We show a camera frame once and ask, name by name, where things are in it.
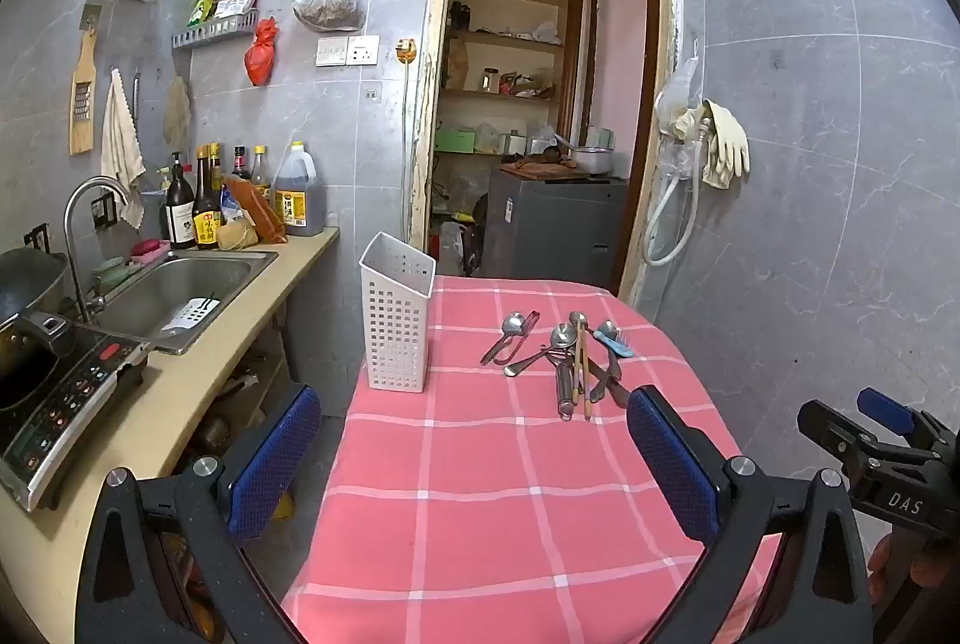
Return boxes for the soy sauce bottle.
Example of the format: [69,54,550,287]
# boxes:
[193,145,224,251]

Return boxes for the dark-handled table knife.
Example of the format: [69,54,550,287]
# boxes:
[585,351,632,409]

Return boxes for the beige kitchen counter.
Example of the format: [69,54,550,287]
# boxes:
[0,226,341,644]

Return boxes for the white hose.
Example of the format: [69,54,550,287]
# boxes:
[641,119,713,268]

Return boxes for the wooden shelf unit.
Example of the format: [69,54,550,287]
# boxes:
[439,0,586,157]

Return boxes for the thick-handled steel knife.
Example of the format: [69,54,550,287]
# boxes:
[555,351,577,421]

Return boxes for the beige hanging towel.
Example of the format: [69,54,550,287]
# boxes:
[100,68,147,230]

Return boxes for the wooden grater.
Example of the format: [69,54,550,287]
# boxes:
[69,25,100,156]

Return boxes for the steel cooking pot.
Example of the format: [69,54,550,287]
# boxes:
[574,145,616,176]

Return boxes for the person's right hand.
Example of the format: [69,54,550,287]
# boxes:
[866,531,960,607]

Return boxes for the worn door frame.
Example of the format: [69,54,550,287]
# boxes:
[409,0,680,307]

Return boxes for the steel faucet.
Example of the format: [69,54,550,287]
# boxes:
[64,175,130,324]

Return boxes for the cream rubber gloves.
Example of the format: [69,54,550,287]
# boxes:
[673,98,751,191]

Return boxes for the thin wall cable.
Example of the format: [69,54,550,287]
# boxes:
[401,65,415,240]

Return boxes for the pink checked tablecloth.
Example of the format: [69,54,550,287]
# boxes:
[281,275,785,644]

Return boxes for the green pot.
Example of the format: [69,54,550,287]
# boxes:
[91,257,132,292]

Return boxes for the beige food bag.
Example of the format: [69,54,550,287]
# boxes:
[217,218,260,253]

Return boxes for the wooden cutting board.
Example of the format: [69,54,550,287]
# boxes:
[499,160,582,181]

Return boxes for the long-handled steel spoon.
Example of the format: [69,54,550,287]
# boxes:
[568,311,623,390]

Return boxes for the blue-handled fork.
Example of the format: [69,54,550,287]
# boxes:
[592,320,635,360]

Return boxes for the orange food packet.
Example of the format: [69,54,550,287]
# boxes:
[223,175,288,246]

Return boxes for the brown pump bottle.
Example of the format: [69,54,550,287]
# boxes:
[163,152,197,251]

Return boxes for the black frying pan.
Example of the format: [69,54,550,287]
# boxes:
[0,310,76,412]

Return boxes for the grey wall shelf rack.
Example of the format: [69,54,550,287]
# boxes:
[171,10,261,51]

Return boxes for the steel sink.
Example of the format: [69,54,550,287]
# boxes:
[90,246,280,358]

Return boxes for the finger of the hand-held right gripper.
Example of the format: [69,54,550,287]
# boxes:
[797,398,890,474]
[857,387,960,459]

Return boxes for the white perforated utensil holder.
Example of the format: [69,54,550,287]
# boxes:
[358,231,437,392]

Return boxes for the grey cabinet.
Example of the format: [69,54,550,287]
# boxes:
[480,164,629,292]

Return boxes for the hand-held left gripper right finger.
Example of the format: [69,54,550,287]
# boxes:
[626,387,875,644]

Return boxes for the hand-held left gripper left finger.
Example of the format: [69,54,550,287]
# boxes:
[75,385,323,644]

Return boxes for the red plastic bag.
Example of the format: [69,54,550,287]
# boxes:
[244,17,280,88]

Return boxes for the induction cooker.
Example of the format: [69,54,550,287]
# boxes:
[0,314,155,511]

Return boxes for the large oil jug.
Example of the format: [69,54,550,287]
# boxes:
[274,141,327,238]

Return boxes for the small steel spoon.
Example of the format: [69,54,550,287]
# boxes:
[480,311,527,366]

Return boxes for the hanging clear plastic bag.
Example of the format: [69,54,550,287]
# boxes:
[652,55,702,127]

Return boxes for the hanging loofah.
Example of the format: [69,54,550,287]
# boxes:
[163,75,193,148]

